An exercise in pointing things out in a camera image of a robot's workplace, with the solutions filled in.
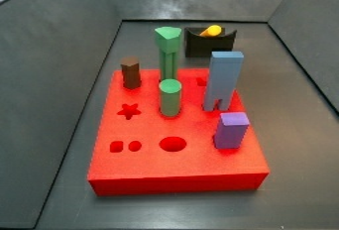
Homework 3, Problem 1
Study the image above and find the yellow oval peg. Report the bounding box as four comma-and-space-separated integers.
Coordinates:
200, 25, 222, 37

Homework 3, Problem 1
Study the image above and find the red shape sorter board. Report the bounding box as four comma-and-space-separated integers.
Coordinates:
87, 68, 270, 196

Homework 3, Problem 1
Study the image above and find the black curved fixture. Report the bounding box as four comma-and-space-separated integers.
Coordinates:
184, 28, 238, 58

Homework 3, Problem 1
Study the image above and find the green cylinder peg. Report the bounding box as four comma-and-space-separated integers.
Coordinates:
159, 79, 182, 117

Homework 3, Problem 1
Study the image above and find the blue arch block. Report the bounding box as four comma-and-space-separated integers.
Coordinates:
204, 52, 244, 111

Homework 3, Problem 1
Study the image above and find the brown hexagonal peg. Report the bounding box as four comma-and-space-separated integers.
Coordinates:
120, 57, 142, 89

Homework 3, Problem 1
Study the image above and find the purple square peg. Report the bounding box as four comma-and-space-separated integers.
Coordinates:
214, 112, 251, 150

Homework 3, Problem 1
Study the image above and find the green triangular tall peg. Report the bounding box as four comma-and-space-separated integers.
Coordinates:
155, 27, 182, 80

